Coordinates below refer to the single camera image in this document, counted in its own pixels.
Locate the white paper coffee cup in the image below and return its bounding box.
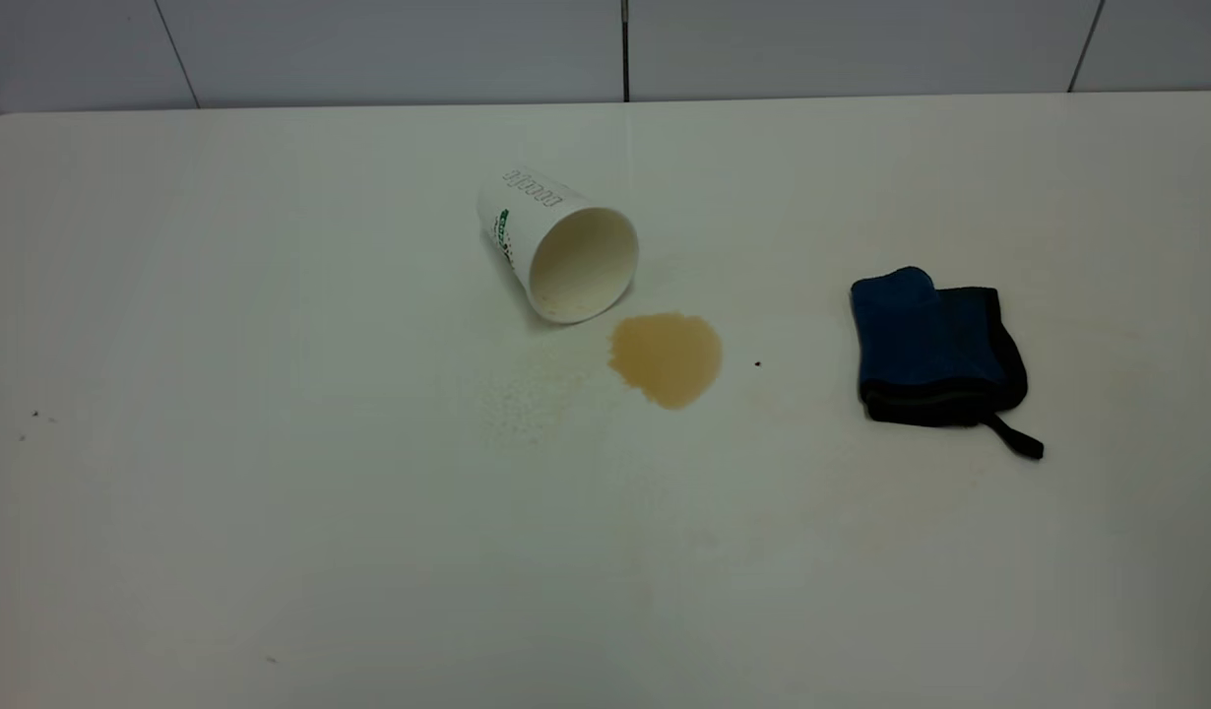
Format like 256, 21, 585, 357
476, 165, 640, 325

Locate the brown coffee spill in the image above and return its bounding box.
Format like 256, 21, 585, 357
608, 312, 724, 411

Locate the blue black cleaning cloth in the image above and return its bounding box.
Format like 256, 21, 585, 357
850, 266, 1046, 461

